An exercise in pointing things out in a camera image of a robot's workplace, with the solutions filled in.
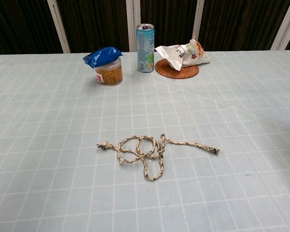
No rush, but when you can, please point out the beige braided rope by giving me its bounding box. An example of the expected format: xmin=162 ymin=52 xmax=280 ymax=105
xmin=96 ymin=133 xmax=220 ymax=182

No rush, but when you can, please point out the round woven brown coaster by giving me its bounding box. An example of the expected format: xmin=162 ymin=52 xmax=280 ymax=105
xmin=154 ymin=58 xmax=200 ymax=78

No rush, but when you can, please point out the white crumpled snack bag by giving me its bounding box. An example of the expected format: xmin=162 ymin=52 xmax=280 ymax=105
xmin=154 ymin=38 xmax=211 ymax=72

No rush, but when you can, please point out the light blue drink can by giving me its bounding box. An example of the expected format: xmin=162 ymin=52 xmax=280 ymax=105
xmin=136 ymin=23 xmax=155 ymax=73

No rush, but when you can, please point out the small brown cup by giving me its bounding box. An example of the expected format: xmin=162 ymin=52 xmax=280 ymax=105
xmin=94 ymin=57 xmax=124 ymax=86

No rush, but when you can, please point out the blue snack packet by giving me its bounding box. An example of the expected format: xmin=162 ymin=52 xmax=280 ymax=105
xmin=83 ymin=46 xmax=126 ymax=70

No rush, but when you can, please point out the pale blue checked tablecloth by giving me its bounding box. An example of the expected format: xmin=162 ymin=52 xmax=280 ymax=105
xmin=0 ymin=49 xmax=290 ymax=232

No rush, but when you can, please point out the white partition post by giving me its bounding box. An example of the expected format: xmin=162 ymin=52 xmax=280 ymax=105
xmin=192 ymin=0 xmax=205 ymax=42
xmin=46 ymin=0 xmax=71 ymax=54
xmin=125 ymin=0 xmax=141 ymax=52
xmin=271 ymin=0 xmax=290 ymax=51

